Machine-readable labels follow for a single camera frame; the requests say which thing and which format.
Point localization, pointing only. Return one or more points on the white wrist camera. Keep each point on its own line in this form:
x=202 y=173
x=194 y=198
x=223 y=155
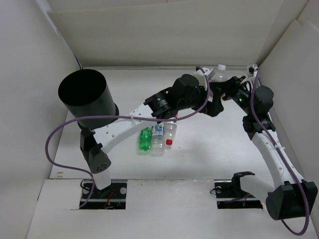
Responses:
x=201 y=73
x=251 y=73

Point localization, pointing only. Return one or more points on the black plastic bin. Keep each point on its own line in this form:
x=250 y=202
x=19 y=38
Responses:
x=86 y=93

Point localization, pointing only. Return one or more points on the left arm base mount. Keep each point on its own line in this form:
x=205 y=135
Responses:
x=111 y=198

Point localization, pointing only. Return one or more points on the clear bottle blue green label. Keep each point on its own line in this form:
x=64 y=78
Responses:
x=158 y=141

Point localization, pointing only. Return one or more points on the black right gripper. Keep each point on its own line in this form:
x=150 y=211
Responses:
x=233 y=84

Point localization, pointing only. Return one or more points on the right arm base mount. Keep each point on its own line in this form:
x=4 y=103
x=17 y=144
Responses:
x=229 y=194

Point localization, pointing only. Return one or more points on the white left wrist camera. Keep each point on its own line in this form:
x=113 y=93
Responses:
x=201 y=73

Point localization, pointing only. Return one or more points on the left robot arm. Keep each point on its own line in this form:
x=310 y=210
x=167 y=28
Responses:
x=190 y=91

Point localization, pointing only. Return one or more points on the clear bottle blue orange label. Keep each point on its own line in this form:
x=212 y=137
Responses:
x=219 y=74

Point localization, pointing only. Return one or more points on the clear bottle red label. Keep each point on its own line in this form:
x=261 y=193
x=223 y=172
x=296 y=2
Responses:
x=170 y=129

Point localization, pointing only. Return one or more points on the green plastic soda bottle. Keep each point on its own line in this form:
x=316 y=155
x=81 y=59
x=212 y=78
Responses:
x=145 y=140

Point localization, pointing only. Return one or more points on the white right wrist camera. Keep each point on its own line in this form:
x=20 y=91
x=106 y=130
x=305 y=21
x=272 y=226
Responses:
x=251 y=73

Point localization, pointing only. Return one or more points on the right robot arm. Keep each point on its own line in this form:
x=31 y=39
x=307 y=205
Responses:
x=290 y=195

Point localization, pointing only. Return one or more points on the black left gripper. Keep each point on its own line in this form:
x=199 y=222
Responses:
x=213 y=108

